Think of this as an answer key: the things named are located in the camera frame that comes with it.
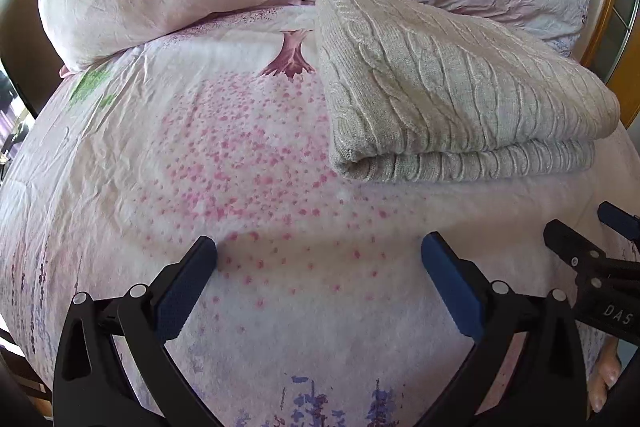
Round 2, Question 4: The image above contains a pink floral bed sheet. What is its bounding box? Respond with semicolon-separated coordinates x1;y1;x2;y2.
0;4;640;427

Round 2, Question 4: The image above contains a wooden bed frame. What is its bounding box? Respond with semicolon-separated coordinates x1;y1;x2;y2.
581;0;624;84

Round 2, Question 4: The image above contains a person's right hand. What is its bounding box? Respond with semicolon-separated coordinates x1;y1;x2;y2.
588;339;623;414

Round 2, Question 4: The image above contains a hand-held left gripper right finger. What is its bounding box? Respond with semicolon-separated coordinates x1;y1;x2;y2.
421;232;587;427

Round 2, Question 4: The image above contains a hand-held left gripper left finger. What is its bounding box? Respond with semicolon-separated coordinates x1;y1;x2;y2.
54;234;219;427

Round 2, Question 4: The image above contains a grey cable-knit sweater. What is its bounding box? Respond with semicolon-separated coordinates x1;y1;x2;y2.
316;0;621;183

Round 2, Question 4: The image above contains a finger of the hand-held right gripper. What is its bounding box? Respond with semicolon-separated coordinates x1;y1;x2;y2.
598;201;640;239
543;219;609;276

